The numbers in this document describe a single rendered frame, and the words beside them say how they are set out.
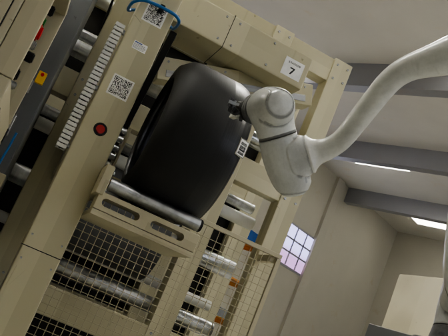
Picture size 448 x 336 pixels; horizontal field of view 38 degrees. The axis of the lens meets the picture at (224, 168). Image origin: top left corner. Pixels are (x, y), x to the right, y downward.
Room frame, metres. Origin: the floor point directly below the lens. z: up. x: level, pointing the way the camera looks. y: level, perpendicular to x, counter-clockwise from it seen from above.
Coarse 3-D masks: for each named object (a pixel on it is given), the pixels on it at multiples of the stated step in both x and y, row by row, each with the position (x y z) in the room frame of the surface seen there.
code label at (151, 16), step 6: (150, 6) 2.14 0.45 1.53; (144, 12) 2.13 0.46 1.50; (150, 12) 2.14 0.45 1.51; (156, 12) 2.14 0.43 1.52; (144, 18) 2.14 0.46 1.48; (150, 18) 2.14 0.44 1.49; (156, 18) 2.14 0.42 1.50; (162, 18) 2.15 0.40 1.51; (156, 24) 2.15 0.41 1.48; (162, 24) 2.15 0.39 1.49
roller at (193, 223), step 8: (112, 184) 2.09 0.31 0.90; (120, 184) 2.10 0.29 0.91; (112, 192) 2.11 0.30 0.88; (120, 192) 2.11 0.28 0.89; (128, 192) 2.11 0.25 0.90; (136, 192) 2.12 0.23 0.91; (128, 200) 2.14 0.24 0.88; (136, 200) 2.12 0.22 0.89; (144, 200) 2.12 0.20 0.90; (152, 200) 2.13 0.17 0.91; (160, 200) 2.15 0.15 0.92; (152, 208) 2.14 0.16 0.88; (160, 208) 2.14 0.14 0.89; (168, 208) 2.14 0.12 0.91; (176, 208) 2.16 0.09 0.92; (168, 216) 2.15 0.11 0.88; (176, 216) 2.15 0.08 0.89; (184, 216) 2.16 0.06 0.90; (192, 216) 2.17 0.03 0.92; (184, 224) 2.17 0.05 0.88; (192, 224) 2.17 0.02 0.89; (200, 224) 2.17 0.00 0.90
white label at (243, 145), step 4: (240, 140) 2.06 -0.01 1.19; (244, 140) 2.07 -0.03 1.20; (240, 144) 2.07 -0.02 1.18; (244, 144) 2.08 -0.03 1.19; (248, 144) 2.09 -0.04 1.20; (240, 148) 2.07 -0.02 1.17; (244, 148) 2.08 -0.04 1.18; (236, 152) 2.07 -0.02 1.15; (240, 152) 2.07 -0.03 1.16; (244, 152) 2.08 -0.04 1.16; (240, 156) 2.08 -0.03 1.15; (244, 156) 2.09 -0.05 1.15
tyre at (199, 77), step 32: (192, 64) 2.15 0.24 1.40; (160, 96) 2.38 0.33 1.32; (192, 96) 2.02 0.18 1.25; (224, 96) 2.07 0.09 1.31; (160, 128) 2.04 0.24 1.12; (192, 128) 2.02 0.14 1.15; (224, 128) 2.04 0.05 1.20; (128, 160) 2.41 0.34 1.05; (160, 160) 2.05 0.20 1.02; (192, 160) 2.05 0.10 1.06; (224, 160) 2.06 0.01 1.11; (192, 192) 2.11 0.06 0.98
